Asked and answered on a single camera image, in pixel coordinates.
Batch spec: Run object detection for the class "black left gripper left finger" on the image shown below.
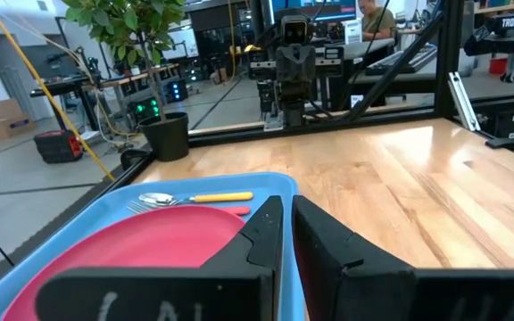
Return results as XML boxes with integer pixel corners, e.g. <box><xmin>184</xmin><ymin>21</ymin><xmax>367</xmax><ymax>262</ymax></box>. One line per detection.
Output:
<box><xmin>35</xmin><ymin>194</ymin><xmax>285</xmax><ymax>321</ymax></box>

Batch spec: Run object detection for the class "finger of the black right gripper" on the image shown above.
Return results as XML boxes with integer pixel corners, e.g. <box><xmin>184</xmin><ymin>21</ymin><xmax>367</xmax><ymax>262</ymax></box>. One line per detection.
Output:
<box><xmin>295</xmin><ymin>44</ymin><xmax>316</xmax><ymax>81</ymax></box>
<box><xmin>277</xmin><ymin>44</ymin><xmax>297</xmax><ymax>81</ymax></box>

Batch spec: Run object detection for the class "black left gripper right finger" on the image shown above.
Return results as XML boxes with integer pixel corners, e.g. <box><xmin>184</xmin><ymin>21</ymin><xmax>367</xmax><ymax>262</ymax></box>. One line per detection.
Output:
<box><xmin>291</xmin><ymin>194</ymin><xmax>514</xmax><ymax>321</ymax></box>

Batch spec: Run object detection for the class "red-handled metal fork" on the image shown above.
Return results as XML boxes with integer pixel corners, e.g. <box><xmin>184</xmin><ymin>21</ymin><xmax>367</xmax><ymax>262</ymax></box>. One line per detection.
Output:
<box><xmin>126</xmin><ymin>200</ymin><xmax>252</xmax><ymax>217</ymax></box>

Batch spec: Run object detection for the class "yellow-handled metal spoon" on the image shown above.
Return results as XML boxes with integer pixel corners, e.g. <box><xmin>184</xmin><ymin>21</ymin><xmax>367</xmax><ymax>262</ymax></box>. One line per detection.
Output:
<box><xmin>138</xmin><ymin>191</ymin><xmax>254</xmax><ymax>208</ymax></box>

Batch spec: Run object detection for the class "red plastic plate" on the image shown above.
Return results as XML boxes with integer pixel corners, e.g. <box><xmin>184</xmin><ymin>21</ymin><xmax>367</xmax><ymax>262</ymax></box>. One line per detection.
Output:
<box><xmin>1</xmin><ymin>204</ymin><xmax>247</xmax><ymax>321</ymax></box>

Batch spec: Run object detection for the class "blue plastic tray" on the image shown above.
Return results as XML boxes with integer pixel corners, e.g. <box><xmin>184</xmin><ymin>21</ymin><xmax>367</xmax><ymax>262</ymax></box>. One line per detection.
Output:
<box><xmin>0</xmin><ymin>171</ymin><xmax>306</xmax><ymax>321</ymax></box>

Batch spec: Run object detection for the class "black computer monitor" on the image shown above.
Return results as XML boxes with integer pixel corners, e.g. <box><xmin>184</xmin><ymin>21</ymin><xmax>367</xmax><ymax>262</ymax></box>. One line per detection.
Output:
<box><xmin>269</xmin><ymin>0</ymin><xmax>359</xmax><ymax>23</ymax></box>

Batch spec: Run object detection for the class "person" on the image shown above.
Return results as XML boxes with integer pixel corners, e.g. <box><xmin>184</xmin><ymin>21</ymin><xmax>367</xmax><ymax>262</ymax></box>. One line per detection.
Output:
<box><xmin>358</xmin><ymin>0</ymin><xmax>396</xmax><ymax>42</ymax></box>

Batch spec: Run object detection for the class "black keyboard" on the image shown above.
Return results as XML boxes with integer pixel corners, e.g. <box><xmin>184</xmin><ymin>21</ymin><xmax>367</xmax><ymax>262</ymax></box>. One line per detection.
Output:
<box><xmin>366</xmin><ymin>44</ymin><xmax>439</xmax><ymax>76</ymax></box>

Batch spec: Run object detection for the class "black plant pot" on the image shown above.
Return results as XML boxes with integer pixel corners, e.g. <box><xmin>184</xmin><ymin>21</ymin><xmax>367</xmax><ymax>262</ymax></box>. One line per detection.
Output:
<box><xmin>138</xmin><ymin>111</ymin><xmax>190</xmax><ymax>162</ymax></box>

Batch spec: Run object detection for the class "green leafy potted plant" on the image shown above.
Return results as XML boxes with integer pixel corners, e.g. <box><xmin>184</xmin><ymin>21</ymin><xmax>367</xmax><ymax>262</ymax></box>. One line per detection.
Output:
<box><xmin>60</xmin><ymin>0</ymin><xmax>187</xmax><ymax>121</ymax></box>

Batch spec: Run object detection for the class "wooden workbench with equipment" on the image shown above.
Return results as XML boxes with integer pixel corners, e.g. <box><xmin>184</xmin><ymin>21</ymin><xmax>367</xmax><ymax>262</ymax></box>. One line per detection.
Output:
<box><xmin>29</xmin><ymin>64</ymin><xmax>180</xmax><ymax>133</ymax></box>

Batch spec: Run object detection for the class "black and red toolbox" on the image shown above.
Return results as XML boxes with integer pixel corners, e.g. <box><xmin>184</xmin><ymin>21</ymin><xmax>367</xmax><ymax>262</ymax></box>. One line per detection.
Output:
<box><xmin>33</xmin><ymin>128</ymin><xmax>84</xmax><ymax>164</ymax></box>

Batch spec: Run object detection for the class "brown cardboard box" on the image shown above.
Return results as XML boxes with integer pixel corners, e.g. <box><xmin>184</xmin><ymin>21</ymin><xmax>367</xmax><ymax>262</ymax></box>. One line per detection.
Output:
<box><xmin>0</xmin><ymin>98</ymin><xmax>37</xmax><ymax>143</ymax></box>

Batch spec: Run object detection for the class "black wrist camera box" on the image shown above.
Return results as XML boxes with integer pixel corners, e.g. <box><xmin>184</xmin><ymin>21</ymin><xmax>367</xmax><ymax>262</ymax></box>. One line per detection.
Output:
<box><xmin>280</xmin><ymin>14</ymin><xmax>310</xmax><ymax>45</ymax></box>

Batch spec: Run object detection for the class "black table frame rail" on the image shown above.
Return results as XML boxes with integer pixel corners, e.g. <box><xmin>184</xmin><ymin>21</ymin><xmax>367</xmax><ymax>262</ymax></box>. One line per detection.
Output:
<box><xmin>187</xmin><ymin>0</ymin><xmax>468</xmax><ymax>148</ymax></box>

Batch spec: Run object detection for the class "silver metal bracket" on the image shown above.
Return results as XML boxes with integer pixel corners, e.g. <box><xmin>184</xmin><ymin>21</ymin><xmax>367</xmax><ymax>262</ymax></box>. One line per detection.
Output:
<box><xmin>446</xmin><ymin>70</ymin><xmax>482</xmax><ymax>133</ymax></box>

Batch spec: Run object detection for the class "yellow cable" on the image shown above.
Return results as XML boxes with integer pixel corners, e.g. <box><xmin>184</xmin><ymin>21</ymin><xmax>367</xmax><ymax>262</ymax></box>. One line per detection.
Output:
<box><xmin>0</xmin><ymin>0</ymin><xmax>116</xmax><ymax>182</ymax></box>

